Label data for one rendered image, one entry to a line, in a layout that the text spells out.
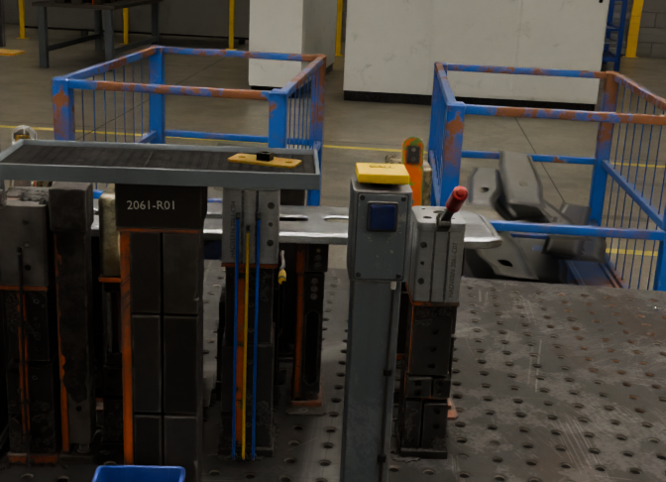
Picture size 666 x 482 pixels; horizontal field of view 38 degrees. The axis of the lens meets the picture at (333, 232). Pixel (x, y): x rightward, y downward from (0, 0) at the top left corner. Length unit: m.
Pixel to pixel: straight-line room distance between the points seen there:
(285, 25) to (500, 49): 2.03
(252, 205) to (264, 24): 8.00
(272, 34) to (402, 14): 1.24
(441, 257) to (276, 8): 7.97
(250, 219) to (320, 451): 0.37
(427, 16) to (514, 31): 0.82
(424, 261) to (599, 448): 0.42
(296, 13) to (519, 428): 7.83
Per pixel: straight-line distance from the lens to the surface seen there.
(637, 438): 1.59
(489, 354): 1.81
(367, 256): 1.14
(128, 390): 1.21
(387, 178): 1.12
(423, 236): 1.31
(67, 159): 1.16
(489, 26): 9.20
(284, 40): 9.23
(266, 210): 1.28
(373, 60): 9.20
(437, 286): 1.33
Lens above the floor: 1.41
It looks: 17 degrees down
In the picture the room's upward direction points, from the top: 3 degrees clockwise
